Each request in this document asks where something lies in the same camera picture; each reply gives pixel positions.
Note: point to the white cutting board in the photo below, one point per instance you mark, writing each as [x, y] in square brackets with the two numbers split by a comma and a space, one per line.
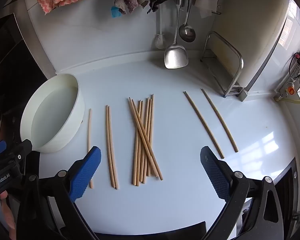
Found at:
[252, 30]

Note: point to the black gas stove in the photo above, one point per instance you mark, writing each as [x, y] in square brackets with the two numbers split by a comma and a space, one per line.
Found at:
[7, 62]

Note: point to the pile of wooden chopsticks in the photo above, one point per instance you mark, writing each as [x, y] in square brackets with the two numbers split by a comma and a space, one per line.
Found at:
[145, 140]

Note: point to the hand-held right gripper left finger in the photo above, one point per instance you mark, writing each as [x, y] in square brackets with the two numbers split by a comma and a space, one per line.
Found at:
[86, 172]

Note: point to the gas valve with red knob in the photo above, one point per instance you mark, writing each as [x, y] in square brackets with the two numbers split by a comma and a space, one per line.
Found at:
[287, 91]

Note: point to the person's left hand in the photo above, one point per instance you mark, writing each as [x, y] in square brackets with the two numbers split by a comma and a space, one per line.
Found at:
[7, 210]

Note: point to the metal cutting board rack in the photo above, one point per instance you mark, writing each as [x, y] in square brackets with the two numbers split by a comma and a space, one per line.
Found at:
[233, 90]

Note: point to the dark thin chopstick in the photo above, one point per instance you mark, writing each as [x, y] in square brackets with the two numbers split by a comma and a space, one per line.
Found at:
[204, 124]
[220, 120]

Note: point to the steel spatula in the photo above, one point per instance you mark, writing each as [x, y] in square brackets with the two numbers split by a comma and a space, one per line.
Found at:
[176, 57]

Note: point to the light wooden chopstick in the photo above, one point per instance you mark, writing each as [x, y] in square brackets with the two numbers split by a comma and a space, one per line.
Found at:
[108, 142]
[111, 142]
[89, 130]

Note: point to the steel ladle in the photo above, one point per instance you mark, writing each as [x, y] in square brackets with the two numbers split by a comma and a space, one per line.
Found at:
[187, 33]

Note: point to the white round bowl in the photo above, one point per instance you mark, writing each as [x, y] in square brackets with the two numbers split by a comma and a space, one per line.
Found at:
[65, 130]

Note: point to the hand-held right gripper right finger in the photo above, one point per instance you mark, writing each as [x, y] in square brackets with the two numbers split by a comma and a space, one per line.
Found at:
[215, 175]

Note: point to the blue scrub pad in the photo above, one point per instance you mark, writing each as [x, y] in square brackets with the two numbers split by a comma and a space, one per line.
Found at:
[116, 12]

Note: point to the white dish brush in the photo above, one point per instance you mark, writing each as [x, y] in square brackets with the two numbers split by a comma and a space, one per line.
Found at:
[160, 41]

